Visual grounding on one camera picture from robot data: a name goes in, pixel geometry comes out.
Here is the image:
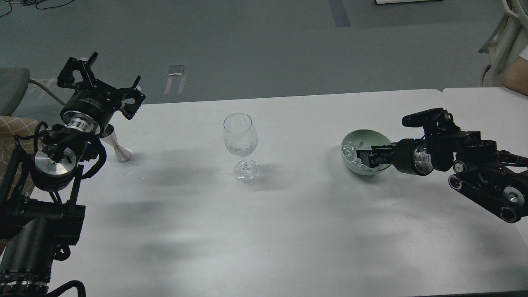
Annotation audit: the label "pile of clear ice cubes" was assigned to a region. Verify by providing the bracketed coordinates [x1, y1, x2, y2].
[342, 140, 375, 172]

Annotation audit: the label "grey chair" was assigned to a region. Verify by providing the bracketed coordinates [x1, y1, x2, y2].
[0, 67, 66, 116]

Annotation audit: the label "clear wine glass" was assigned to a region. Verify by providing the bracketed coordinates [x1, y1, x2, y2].
[223, 113, 259, 182]

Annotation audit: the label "beige checkered cushion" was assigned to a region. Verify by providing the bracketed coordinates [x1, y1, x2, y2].
[0, 115, 42, 248]

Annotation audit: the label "black floor cables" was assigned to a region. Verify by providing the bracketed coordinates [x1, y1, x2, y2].
[0, 0, 73, 18]

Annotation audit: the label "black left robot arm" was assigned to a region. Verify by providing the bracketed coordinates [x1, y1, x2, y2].
[1, 52, 146, 297]

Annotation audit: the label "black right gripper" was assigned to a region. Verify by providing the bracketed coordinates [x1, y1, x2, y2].
[355, 139, 434, 176]

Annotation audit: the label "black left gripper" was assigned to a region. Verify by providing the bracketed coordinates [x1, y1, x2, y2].
[57, 52, 146, 135]

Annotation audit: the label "person forearm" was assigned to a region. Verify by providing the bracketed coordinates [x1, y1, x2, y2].
[500, 56, 528, 96]

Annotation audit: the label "green ceramic bowl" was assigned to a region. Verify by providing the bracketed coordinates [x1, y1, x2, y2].
[341, 129, 391, 176]

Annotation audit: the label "steel cocktail jigger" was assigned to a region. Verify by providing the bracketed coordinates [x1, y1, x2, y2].
[100, 124, 132, 163]

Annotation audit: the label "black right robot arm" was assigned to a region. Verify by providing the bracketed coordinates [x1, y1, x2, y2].
[356, 108, 528, 223]

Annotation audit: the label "grey metal floor plate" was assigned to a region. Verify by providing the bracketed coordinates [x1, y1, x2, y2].
[167, 64, 185, 76]

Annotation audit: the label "white adjacent table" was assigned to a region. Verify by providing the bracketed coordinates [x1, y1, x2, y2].
[442, 86, 528, 244]

